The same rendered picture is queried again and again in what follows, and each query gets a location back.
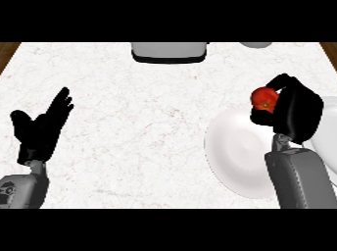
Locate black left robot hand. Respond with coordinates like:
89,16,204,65
9,86,76,166

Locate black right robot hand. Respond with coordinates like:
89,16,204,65
248,73,325,145

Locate red tomato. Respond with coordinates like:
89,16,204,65
250,86,281,115

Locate white plate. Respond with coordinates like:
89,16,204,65
303,95,337,197
203,108,281,200

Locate pale grey round object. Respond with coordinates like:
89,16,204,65
238,41,275,49

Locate pale grey appliance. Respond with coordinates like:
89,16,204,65
130,41,212,65

